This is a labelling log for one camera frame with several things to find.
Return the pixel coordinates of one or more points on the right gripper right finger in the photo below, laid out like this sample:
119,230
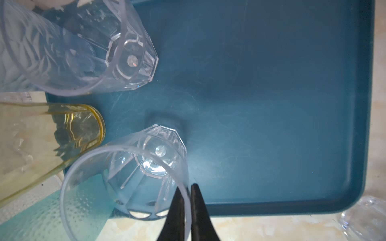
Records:
202,228

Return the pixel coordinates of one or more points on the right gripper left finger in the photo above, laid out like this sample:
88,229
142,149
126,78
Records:
174,226

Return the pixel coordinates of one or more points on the clear faceted glass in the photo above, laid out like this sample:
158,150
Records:
105,47
141,173

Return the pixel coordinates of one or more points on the teal dotted plastic cup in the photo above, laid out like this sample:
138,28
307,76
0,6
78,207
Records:
87,207

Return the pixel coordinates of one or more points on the yellow transparent cup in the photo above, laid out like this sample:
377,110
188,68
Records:
38,140

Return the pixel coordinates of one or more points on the tall frosted blue cup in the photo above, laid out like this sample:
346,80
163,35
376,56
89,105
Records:
30,50

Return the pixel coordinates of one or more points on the teal plastic tray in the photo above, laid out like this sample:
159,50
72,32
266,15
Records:
271,98

